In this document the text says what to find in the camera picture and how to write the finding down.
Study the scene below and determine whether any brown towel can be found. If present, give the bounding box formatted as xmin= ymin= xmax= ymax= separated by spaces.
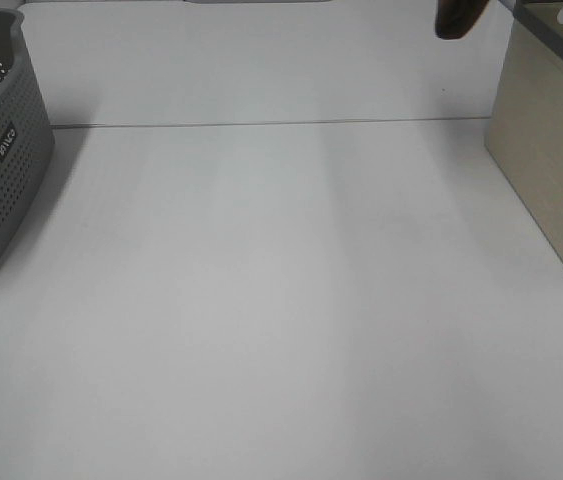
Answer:
xmin=434 ymin=0 xmax=489 ymax=40

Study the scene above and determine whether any beige plastic storage bin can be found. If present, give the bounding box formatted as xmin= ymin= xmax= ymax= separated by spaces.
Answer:
xmin=485 ymin=1 xmax=563 ymax=263

